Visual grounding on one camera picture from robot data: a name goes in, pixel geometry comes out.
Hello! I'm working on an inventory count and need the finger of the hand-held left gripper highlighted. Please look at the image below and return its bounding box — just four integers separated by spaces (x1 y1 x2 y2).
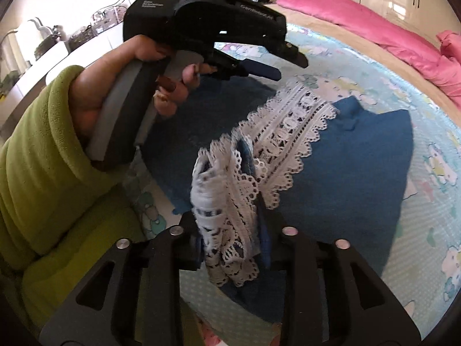
230 57 282 82
281 40 309 68

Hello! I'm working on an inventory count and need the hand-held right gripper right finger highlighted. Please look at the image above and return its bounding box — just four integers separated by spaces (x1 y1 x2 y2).
264 216 423 346

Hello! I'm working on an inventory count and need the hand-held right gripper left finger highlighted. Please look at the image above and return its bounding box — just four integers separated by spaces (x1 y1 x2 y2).
38 211 202 346

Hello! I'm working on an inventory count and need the blue denim pants lace trim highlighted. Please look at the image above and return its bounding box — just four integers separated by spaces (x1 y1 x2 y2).
139 76 415 328

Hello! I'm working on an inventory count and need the person's left forearm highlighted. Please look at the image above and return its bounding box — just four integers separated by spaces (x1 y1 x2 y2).
0 65 145 262

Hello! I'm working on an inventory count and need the person's left hand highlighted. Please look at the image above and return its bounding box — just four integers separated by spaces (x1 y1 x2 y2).
69 35 217 141

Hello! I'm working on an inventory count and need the pink blanket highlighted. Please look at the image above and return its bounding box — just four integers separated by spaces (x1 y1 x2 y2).
275 0 461 96

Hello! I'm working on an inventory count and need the bed with beige sheet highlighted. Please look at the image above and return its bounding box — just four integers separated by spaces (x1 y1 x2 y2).
267 3 461 119

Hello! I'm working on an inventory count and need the pink fuzzy slipper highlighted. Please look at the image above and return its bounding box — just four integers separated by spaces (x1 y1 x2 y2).
200 322 227 346

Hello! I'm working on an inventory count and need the cartoon printed blanket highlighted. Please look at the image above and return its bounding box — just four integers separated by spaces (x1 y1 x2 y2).
122 22 461 346

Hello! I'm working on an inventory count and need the pink duvet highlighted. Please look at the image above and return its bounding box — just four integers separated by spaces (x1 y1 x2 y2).
435 30 461 62

